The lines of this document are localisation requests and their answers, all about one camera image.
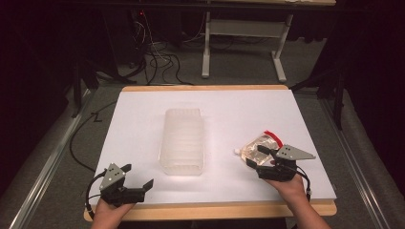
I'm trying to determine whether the wooden table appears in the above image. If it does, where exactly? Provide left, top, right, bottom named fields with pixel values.
left=83, top=83, right=338, bottom=222

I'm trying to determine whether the black floor cable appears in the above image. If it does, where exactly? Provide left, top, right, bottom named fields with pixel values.
left=69, top=100, right=118, bottom=174

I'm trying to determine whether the left hand-held gripper cable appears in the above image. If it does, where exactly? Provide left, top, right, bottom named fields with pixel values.
left=85, top=170, right=108, bottom=221

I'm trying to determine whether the person's right hand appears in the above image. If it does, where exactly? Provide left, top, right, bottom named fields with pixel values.
left=263, top=173, right=308, bottom=208

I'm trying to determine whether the person's left hand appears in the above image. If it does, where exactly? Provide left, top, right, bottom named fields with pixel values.
left=90, top=198, right=136, bottom=229

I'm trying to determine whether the white metal desk frame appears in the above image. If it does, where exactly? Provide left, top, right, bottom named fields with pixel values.
left=201, top=11, right=295, bottom=84

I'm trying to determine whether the white table cover sheet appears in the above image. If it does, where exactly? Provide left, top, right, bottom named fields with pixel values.
left=88, top=89, right=338, bottom=205

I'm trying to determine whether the clear plastic container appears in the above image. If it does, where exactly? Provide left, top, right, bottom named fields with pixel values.
left=158, top=107, right=205, bottom=177

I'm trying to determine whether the right hand-held gripper cable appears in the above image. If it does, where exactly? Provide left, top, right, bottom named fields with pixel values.
left=294, top=167, right=313, bottom=202

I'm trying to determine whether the clear pouch with red strip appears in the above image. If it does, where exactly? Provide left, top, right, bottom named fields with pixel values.
left=233, top=130, right=285, bottom=167

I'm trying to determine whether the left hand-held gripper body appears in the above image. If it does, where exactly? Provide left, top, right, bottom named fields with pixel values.
left=98, top=162, right=146, bottom=208

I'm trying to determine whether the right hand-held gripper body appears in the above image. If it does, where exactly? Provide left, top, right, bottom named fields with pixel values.
left=255, top=144, right=317, bottom=183

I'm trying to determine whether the black stand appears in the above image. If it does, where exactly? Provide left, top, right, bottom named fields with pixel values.
left=289, top=61, right=349, bottom=132
left=70, top=58, right=100, bottom=119

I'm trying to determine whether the metal floor rail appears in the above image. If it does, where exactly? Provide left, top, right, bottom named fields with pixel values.
left=9, top=89, right=94, bottom=229
left=319, top=97, right=397, bottom=229

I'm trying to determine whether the tangle of cables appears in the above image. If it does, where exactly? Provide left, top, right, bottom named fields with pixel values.
left=125, top=10, right=208, bottom=86

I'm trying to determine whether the hand-held gripper cable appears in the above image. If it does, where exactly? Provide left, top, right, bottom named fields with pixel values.
left=294, top=167, right=313, bottom=202
left=85, top=170, right=108, bottom=221

